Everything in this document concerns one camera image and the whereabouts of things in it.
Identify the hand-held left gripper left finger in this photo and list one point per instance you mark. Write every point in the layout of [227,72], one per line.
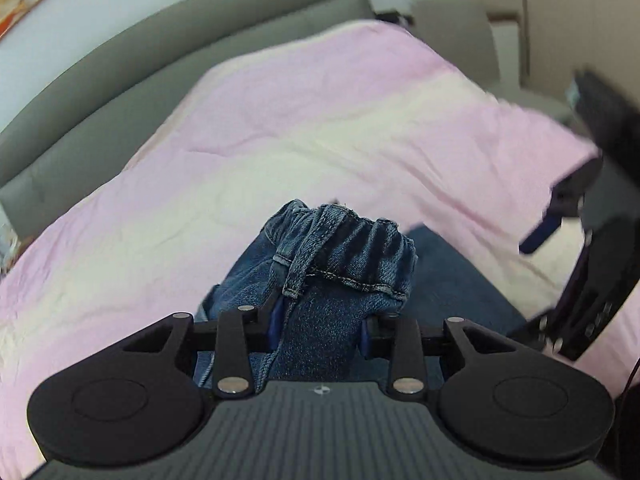
[275,321]

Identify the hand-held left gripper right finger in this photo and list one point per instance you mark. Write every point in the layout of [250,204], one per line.
[365,336]

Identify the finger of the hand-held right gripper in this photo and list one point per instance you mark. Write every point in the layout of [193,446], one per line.
[582,305]
[560,205]

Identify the blue denim pants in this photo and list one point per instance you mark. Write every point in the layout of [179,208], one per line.
[325,285]

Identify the beige wardrobe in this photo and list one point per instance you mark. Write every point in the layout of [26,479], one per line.
[550,0]

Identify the grey upholstered chair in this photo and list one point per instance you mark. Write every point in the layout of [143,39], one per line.
[465,35]

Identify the pink and cream blanket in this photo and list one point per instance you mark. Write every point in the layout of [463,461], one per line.
[300,135]

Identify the black plug beside headboard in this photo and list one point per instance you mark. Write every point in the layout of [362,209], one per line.
[395,17]

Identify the grey upholstered bed headboard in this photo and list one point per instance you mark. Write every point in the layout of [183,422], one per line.
[150,50]

